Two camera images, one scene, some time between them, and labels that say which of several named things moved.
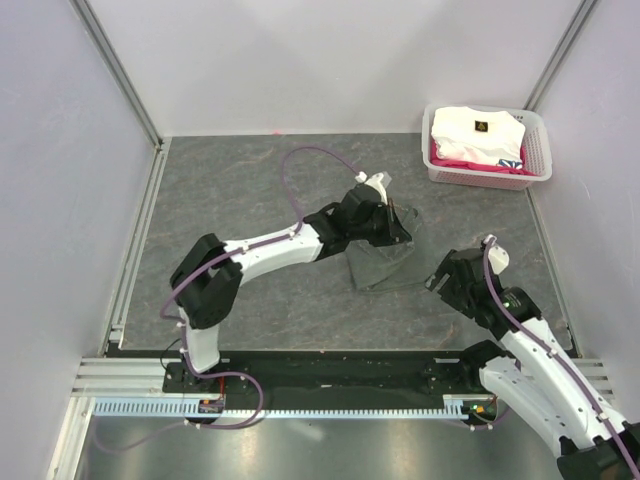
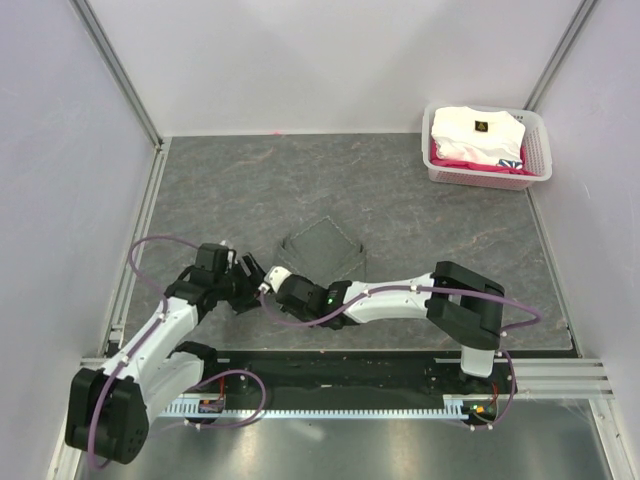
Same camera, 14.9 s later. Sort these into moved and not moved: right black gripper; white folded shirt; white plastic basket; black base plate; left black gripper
Moved: right black gripper; left black gripper
Not moved: black base plate; white plastic basket; white folded shirt
